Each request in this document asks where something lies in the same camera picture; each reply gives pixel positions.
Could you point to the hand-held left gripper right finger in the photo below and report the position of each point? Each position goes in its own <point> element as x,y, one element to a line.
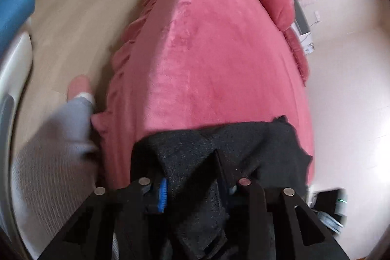
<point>246,202</point>

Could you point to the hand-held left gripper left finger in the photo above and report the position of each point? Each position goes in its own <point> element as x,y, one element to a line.
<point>163,196</point>

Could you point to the black pants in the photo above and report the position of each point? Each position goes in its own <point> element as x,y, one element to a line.
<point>195,156</point>

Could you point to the black box device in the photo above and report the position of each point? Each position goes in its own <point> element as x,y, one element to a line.
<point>327,205</point>

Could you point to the person's left leg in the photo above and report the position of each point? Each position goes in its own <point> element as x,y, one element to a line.
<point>54,150</point>

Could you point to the bed with pink blanket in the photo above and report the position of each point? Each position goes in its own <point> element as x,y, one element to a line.
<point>207,65</point>

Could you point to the pink slipper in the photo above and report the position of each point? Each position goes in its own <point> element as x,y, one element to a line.
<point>77,85</point>

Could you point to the small pink pillow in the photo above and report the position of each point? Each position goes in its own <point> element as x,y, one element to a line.
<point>297,56</point>

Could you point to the white chair with grey armrest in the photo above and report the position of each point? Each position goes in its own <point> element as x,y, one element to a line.
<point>15,89</point>

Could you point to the grey white headboard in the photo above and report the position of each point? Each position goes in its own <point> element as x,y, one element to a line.
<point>301,22</point>

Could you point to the blue seat cushion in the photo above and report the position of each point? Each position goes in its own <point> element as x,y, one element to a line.
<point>15,13</point>

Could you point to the white wall socket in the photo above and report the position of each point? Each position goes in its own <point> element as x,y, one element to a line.
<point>317,17</point>

